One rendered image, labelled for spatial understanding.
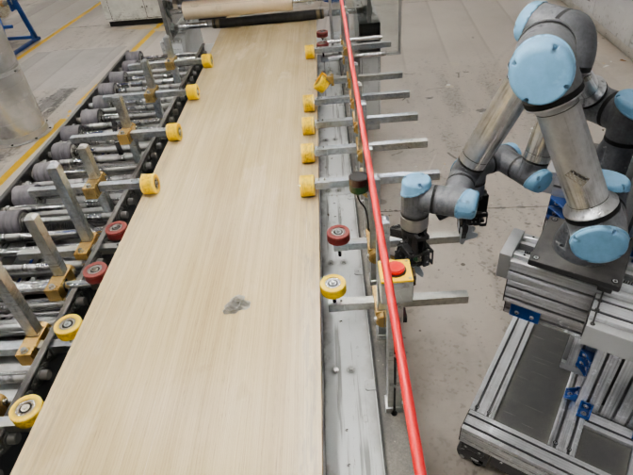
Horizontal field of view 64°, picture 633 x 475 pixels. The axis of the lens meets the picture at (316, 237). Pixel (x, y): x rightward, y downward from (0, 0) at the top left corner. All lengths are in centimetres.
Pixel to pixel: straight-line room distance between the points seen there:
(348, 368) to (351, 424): 19
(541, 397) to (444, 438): 42
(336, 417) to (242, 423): 39
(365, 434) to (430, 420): 80
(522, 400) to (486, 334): 55
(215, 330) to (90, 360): 34
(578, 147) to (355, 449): 97
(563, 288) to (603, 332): 17
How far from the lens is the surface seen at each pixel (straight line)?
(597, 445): 216
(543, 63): 108
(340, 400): 162
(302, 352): 138
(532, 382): 224
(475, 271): 294
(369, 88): 419
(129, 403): 141
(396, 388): 141
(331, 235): 171
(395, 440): 146
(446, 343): 257
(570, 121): 115
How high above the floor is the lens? 197
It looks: 39 degrees down
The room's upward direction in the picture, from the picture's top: 6 degrees counter-clockwise
